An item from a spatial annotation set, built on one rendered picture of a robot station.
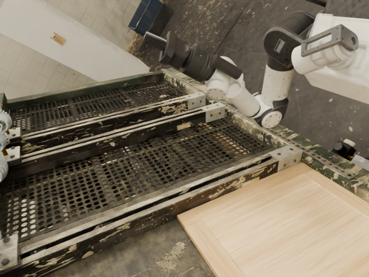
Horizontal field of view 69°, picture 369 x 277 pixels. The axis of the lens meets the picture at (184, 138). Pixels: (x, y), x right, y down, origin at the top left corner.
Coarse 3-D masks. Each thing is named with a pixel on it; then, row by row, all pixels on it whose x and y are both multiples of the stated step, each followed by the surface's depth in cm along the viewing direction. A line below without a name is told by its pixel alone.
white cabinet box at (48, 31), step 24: (24, 0) 327; (0, 24) 328; (24, 24) 339; (48, 24) 350; (72, 24) 362; (48, 48) 363; (72, 48) 376; (96, 48) 389; (120, 48) 461; (96, 72) 406; (120, 72) 421; (144, 72) 439
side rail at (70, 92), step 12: (156, 72) 215; (96, 84) 196; (108, 84) 198; (120, 84) 202; (132, 84) 206; (36, 96) 181; (48, 96) 182; (60, 96) 186; (72, 96) 189; (84, 96) 193; (96, 96) 197; (12, 108) 175
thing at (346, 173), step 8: (168, 72) 212; (184, 80) 192; (208, 96) 164; (224, 104) 152; (240, 112) 142; (248, 120) 135; (264, 128) 126; (280, 136) 119; (296, 144) 113; (304, 152) 108; (312, 152) 107; (320, 160) 102; (328, 160) 102; (352, 176) 93
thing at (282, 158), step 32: (256, 160) 102; (288, 160) 104; (192, 192) 88; (224, 192) 94; (96, 224) 78; (128, 224) 79; (160, 224) 86; (0, 256) 66; (32, 256) 70; (64, 256) 73
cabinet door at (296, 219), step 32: (256, 192) 94; (288, 192) 94; (320, 192) 93; (192, 224) 83; (224, 224) 83; (256, 224) 82; (288, 224) 82; (320, 224) 81; (352, 224) 81; (224, 256) 73; (256, 256) 73; (288, 256) 73; (320, 256) 72; (352, 256) 72
